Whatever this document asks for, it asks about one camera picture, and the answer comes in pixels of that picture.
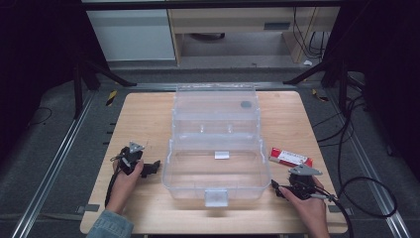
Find red and white carton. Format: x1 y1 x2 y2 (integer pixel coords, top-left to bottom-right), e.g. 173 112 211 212
267 147 314 169

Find black metal stand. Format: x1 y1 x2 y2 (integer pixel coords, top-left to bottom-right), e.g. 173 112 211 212
282 54 353 117
72 55 138 120

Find clear plastic storage box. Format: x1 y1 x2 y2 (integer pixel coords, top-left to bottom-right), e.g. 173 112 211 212
161 82 272 208

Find black cables under desk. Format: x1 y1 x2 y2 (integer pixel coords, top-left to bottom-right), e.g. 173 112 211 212
291 7 331 60

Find person's right hand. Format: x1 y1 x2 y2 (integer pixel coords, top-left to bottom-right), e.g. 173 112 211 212
278 177 331 229

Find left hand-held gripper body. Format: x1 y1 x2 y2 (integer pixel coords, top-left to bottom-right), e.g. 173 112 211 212
110 141 147 177

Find thick black cable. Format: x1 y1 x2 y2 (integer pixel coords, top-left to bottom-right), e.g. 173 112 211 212
336 97 358 194

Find person's left hand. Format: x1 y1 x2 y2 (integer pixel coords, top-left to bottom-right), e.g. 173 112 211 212
105 159 146 216

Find wooden desk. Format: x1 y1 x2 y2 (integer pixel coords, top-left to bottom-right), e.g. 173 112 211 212
166 7 341 64

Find right hand-held gripper cable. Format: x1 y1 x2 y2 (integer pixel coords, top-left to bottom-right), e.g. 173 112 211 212
278 180 355 238

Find left hand-held gripper cable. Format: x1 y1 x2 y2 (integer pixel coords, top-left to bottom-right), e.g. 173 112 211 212
104 154 124 208

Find black looped cable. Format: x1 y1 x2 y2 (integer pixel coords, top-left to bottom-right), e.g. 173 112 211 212
337 176 399 219

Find hand-held gripper cable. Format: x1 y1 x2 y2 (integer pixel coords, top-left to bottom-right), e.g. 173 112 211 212
278 180 355 238
104 154 124 208

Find yellow and black tape strip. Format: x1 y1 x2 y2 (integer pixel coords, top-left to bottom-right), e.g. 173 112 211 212
311 88 330 103
105 89 118 107

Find thin black curved cable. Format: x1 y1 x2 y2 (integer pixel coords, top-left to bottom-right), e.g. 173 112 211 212
28 106 53 128

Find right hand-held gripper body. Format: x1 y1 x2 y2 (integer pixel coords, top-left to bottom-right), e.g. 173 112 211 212
278 164 328 201

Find white cabinet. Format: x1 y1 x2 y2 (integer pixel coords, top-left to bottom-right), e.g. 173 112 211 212
86 9 176 62

